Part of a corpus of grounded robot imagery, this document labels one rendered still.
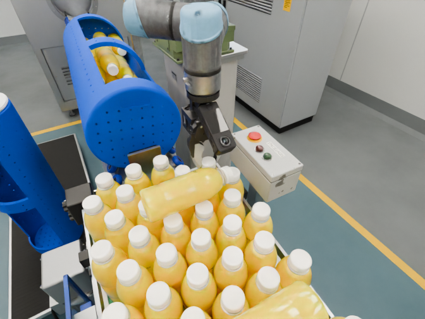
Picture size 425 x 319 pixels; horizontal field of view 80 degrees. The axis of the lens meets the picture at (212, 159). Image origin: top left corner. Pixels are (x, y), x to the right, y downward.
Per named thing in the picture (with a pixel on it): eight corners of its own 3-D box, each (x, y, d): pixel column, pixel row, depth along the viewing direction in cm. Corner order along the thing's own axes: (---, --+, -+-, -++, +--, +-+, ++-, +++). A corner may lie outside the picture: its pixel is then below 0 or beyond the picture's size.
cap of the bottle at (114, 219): (126, 224, 53) (124, 219, 52) (107, 231, 52) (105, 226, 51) (123, 211, 56) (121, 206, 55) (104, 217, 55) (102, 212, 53)
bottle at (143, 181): (158, 204, 80) (148, 161, 67) (159, 223, 75) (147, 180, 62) (135, 207, 79) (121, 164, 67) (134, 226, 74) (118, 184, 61)
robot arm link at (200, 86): (227, 72, 50) (190, 81, 47) (227, 93, 53) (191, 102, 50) (210, 59, 55) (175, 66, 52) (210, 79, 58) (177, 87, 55)
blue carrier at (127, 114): (124, 69, 148) (119, 14, 130) (179, 159, 91) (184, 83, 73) (69, 71, 136) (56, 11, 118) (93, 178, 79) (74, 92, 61)
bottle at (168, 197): (145, 214, 55) (219, 183, 62) (153, 230, 49) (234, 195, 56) (135, 185, 52) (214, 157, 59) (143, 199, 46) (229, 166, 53)
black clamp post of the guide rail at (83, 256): (97, 262, 66) (87, 247, 61) (99, 273, 64) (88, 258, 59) (88, 266, 65) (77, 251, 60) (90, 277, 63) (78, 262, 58)
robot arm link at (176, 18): (182, -5, 56) (168, 7, 48) (232, 0, 56) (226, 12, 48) (183, 33, 62) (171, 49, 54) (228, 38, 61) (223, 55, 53)
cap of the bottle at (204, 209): (209, 202, 58) (209, 197, 57) (215, 215, 55) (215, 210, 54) (193, 207, 57) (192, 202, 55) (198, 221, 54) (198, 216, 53)
